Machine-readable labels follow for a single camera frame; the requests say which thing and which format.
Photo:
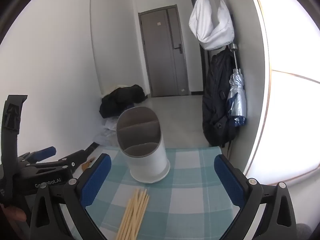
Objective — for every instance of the person's left hand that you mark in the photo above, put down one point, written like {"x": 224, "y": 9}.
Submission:
{"x": 13, "y": 213}

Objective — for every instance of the bundle of wooden chopsticks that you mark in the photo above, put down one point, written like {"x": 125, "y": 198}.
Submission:
{"x": 135, "y": 215}

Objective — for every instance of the large bright window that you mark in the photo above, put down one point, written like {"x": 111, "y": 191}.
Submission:
{"x": 287, "y": 105}

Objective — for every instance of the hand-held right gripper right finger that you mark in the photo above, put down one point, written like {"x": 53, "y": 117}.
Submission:
{"x": 230, "y": 180}

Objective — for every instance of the black jacket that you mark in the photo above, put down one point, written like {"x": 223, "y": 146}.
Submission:
{"x": 120, "y": 97}

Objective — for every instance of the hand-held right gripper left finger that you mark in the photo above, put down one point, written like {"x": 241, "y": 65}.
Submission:
{"x": 96, "y": 180}

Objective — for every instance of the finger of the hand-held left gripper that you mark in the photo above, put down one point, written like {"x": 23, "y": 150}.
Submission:
{"x": 67, "y": 161}
{"x": 46, "y": 152}

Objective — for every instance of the grey plastic parcel bag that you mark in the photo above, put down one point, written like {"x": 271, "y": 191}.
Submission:
{"x": 102, "y": 138}

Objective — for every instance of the white plastic parcel bag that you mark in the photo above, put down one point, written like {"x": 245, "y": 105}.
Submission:
{"x": 110, "y": 126}

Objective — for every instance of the black backpack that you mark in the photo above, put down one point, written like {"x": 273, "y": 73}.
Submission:
{"x": 217, "y": 92}

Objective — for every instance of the silver folding umbrella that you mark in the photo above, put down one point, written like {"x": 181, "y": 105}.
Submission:
{"x": 236, "y": 97}

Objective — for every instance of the teal checked tablecloth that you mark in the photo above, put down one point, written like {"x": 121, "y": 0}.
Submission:
{"x": 190, "y": 180}

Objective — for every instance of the grey door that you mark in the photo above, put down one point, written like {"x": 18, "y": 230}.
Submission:
{"x": 160, "y": 55}

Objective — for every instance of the white grey utensil holder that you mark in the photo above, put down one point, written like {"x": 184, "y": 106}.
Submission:
{"x": 150, "y": 165}

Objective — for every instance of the white shoulder bag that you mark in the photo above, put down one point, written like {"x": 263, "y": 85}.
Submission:
{"x": 210, "y": 25}

